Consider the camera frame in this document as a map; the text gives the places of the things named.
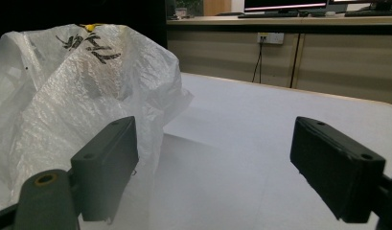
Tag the white wall socket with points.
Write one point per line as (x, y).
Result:
(270, 38)

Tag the black computer monitor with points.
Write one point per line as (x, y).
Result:
(284, 4)

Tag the black keyboard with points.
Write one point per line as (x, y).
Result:
(267, 14)
(372, 13)

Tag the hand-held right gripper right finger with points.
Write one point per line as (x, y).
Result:
(334, 172)

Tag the translucent white plastic bag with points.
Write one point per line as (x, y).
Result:
(72, 96)

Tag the long wooden counter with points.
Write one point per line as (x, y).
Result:
(337, 64)

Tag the white paper table cover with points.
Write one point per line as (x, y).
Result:
(241, 153)

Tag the white computer mouse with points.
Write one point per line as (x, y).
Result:
(330, 13)

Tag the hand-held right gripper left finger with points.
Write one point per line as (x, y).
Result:
(104, 172)

